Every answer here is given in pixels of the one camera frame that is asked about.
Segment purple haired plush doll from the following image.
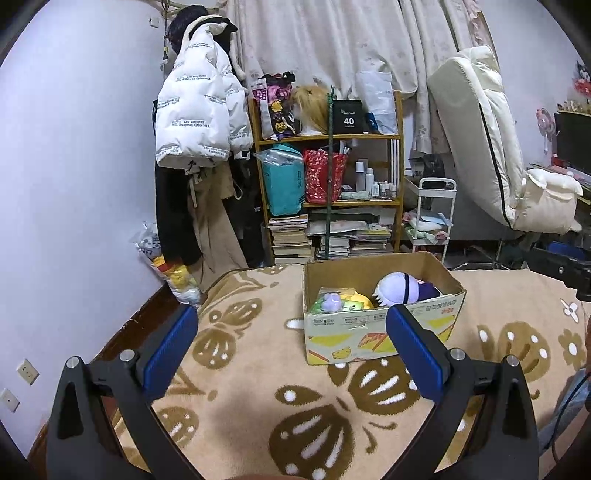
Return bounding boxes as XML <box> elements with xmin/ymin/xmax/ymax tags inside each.
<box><xmin>373</xmin><ymin>272</ymin><xmax>441</xmax><ymax>307</ymax></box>

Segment floral curtain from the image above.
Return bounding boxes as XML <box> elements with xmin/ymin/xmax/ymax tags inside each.
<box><xmin>217</xmin><ymin>0</ymin><xmax>493</xmax><ymax>154</ymax></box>

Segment cardboard box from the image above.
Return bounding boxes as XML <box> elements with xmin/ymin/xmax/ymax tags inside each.
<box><xmin>304</xmin><ymin>252</ymin><xmax>466</xmax><ymax>366</ymax></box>

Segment green pole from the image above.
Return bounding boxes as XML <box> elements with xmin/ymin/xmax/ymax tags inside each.
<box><xmin>324</xmin><ymin>85</ymin><xmax>335</xmax><ymax>260</ymax></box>

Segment wall socket upper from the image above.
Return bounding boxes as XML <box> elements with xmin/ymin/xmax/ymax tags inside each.
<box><xmin>17</xmin><ymin>359</ymin><xmax>39</xmax><ymax>385</ymax></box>

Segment white puffer jacket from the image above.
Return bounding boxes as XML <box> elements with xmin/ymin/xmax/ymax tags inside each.
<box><xmin>154</xmin><ymin>15</ymin><xmax>253</xmax><ymax>173</ymax></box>

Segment wall socket lower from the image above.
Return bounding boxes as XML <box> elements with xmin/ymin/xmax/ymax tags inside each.
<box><xmin>0</xmin><ymin>388</ymin><xmax>20</xmax><ymax>413</ymax></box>

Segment white rolling cart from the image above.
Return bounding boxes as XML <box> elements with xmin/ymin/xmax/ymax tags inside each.
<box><xmin>403</xmin><ymin>177</ymin><xmax>458</xmax><ymax>263</ymax></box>

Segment green tissue pack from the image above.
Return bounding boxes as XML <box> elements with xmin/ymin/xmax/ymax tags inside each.
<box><xmin>308</xmin><ymin>296</ymin><xmax>325</xmax><ymax>314</ymax></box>

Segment snack bags on floor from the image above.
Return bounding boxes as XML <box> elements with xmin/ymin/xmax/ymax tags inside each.
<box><xmin>133</xmin><ymin>222</ymin><xmax>201</xmax><ymax>307</ymax></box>

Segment red gift bag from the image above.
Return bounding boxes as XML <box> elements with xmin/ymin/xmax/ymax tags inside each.
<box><xmin>304</xmin><ymin>149</ymin><xmax>349</xmax><ymax>205</ymax></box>

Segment beige coat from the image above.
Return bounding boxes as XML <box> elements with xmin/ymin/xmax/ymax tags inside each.
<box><xmin>187</xmin><ymin>162</ymin><xmax>247</xmax><ymax>293</ymax></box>

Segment small purple toy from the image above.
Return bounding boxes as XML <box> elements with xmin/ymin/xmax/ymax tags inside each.
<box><xmin>321</xmin><ymin>292</ymin><xmax>342</xmax><ymax>313</ymax></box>

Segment yellow plush toy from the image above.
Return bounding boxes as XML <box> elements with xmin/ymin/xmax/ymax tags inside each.
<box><xmin>339</xmin><ymin>289</ymin><xmax>375</xmax><ymax>311</ymax></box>

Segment beige patterned carpet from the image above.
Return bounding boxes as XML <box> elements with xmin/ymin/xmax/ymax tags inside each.
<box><xmin>153</xmin><ymin>266</ymin><xmax>590</xmax><ymax>479</ymax></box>

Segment teal bag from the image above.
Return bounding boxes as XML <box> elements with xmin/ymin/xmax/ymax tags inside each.
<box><xmin>256</xmin><ymin>144</ymin><xmax>304</xmax><ymax>216</ymax></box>

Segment wall socket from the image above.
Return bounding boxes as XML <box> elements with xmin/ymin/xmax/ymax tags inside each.
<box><xmin>0</xmin><ymin>388</ymin><xmax>20</xmax><ymax>413</ymax></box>
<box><xmin>17</xmin><ymin>359</ymin><xmax>39</xmax><ymax>385</ymax></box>

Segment wooden bookshelf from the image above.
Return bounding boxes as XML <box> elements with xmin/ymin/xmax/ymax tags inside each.
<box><xmin>249</xmin><ymin>91</ymin><xmax>405</xmax><ymax>253</ymax></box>

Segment stack of books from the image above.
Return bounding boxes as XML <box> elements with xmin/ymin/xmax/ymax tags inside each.
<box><xmin>269</xmin><ymin>214</ymin><xmax>315</xmax><ymax>265</ymax></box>

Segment black box number 40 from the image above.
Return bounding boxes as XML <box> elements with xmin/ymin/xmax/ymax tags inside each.
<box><xmin>332</xmin><ymin>100</ymin><xmax>365</xmax><ymax>135</ymax></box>

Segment blonde wig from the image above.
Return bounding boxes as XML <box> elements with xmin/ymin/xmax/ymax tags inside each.
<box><xmin>291</xmin><ymin>85</ymin><xmax>329</xmax><ymax>135</ymax></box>

